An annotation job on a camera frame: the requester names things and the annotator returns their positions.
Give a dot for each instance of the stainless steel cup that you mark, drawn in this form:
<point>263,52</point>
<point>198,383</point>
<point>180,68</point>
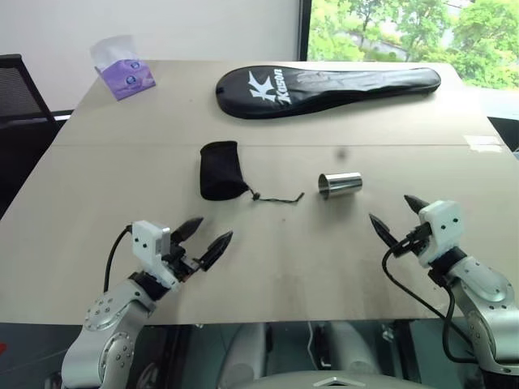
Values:
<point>340,184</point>

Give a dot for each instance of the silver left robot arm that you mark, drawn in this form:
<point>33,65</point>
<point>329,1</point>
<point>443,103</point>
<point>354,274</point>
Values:
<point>105,320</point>

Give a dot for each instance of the black Kason racket cover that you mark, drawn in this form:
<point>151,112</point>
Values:
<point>308,91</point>

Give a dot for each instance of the dark window frame post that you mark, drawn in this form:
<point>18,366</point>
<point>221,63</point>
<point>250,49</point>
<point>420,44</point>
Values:
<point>305,30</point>

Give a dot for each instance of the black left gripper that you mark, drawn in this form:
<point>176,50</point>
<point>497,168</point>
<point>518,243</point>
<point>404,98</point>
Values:
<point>180,263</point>

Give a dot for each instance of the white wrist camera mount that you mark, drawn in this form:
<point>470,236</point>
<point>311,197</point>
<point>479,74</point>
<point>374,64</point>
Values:
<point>440,227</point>
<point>148,243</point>

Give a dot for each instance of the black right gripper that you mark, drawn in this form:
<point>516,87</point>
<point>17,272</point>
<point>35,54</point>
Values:
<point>417,239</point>

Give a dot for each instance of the black drawstring pouch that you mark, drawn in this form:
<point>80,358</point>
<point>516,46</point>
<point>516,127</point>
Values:
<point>219,170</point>

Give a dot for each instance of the grey body panel with diamond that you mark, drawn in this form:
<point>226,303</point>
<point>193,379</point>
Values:
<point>332,383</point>

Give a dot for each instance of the black office chair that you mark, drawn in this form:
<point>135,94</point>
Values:
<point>20,121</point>

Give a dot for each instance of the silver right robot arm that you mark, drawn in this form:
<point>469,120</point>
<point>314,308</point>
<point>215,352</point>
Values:
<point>482,296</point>

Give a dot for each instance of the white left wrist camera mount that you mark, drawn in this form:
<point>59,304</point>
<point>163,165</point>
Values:
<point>148,243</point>

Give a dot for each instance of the clear tape patch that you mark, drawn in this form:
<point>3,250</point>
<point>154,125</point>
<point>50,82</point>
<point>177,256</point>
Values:
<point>484,144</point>

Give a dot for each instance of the purple tissue pack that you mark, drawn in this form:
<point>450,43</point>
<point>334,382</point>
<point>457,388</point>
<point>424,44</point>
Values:
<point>127,79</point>

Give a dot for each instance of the grey rounded robot leg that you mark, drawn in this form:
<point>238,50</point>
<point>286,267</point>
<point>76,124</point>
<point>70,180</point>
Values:
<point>243,352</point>
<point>350,348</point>

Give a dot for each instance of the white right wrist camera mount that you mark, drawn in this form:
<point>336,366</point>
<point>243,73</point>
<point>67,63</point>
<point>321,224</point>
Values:
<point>440,227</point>

